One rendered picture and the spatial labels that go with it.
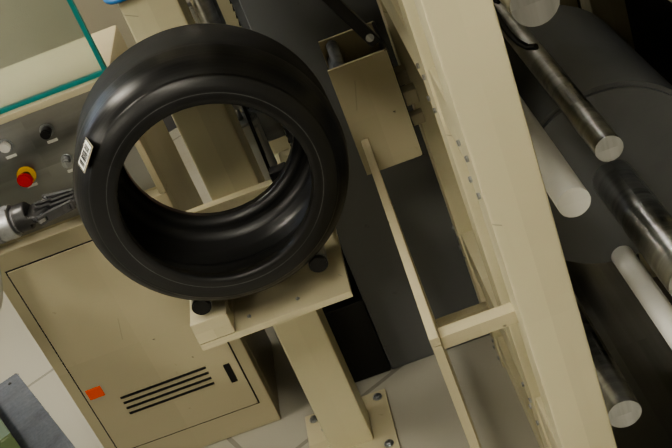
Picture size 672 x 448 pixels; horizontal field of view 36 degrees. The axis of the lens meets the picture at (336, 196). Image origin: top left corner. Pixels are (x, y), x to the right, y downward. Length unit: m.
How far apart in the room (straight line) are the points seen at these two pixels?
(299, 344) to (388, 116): 0.75
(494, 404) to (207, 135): 1.21
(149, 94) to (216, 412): 1.51
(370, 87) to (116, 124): 0.67
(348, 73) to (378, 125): 0.16
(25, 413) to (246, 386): 0.76
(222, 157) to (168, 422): 1.08
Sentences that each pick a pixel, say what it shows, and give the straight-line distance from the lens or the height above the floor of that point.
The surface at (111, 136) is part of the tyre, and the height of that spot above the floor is 1.39.
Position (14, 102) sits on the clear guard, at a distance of 2.83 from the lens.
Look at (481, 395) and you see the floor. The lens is 3.18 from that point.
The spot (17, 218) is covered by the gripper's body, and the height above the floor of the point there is 1.08.
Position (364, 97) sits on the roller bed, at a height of 1.10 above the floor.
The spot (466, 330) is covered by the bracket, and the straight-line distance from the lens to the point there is 1.86.
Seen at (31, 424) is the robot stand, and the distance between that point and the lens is 2.77.
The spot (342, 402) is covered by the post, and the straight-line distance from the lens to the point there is 3.05.
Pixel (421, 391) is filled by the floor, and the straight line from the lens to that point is 3.26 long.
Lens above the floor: 2.16
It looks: 30 degrees down
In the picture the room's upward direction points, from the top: 22 degrees counter-clockwise
